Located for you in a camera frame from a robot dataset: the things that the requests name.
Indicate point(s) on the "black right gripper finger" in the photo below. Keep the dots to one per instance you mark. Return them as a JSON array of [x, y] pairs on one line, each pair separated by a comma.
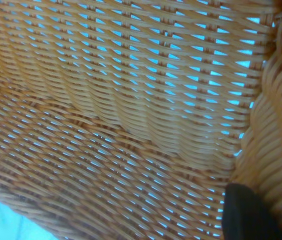
[[246, 215]]

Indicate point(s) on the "orange woven wicker basket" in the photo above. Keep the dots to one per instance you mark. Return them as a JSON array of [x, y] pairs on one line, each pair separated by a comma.
[[105, 112]]

